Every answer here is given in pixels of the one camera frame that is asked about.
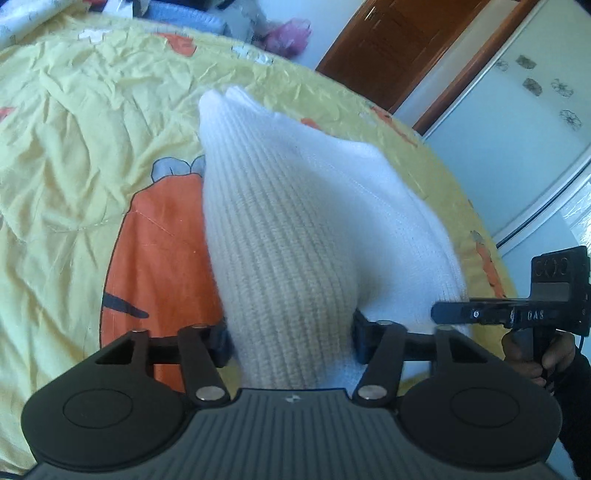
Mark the white wardrobe with flowers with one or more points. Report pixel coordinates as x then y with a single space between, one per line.
518 137

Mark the white knit sweater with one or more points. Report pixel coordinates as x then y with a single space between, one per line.
305 230

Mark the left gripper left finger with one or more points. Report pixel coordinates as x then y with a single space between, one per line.
129 401

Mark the brown wooden door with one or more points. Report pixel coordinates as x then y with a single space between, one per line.
414 58

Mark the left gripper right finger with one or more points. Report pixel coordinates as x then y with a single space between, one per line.
452 398

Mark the yellow carrot print bedsheet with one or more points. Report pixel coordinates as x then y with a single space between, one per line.
88 104

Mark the white patterned cloth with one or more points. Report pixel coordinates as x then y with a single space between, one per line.
21 17

